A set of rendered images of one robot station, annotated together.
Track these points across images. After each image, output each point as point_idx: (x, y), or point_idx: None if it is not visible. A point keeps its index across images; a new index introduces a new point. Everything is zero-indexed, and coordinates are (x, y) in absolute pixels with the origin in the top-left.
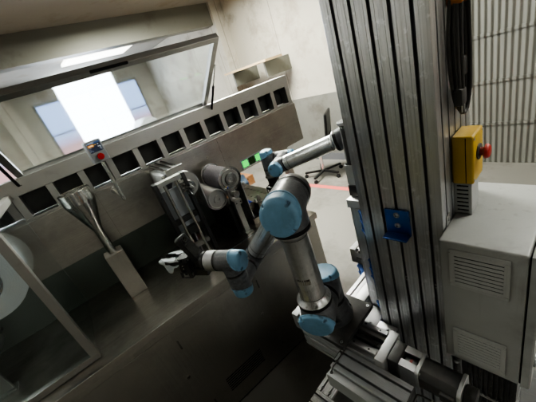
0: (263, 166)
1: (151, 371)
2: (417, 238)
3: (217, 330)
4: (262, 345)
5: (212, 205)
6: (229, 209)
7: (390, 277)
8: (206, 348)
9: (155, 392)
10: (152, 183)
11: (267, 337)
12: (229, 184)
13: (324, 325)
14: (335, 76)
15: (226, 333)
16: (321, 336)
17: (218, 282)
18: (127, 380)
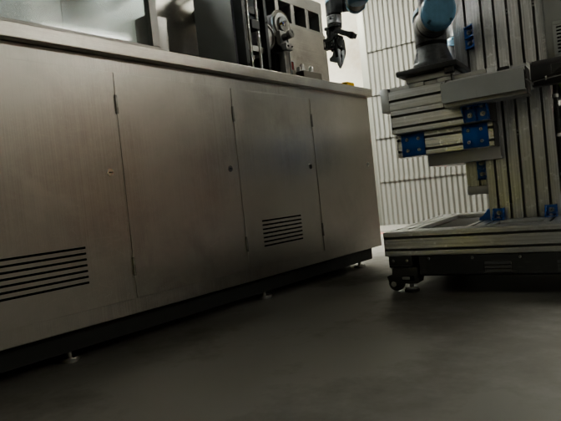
0: (328, 8)
1: (202, 117)
2: None
3: (268, 137)
4: (303, 213)
5: None
6: (274, 56)
7: (490, 19)
8: (254, 149)
9: (197, 149)
10: (181, 10)
11: (310, 207)
12: (280, 27)
13: (449, 1)
14: None
15: (275, 152)
16: (442, 22)
17: (284, 73)
18: (179, 101)
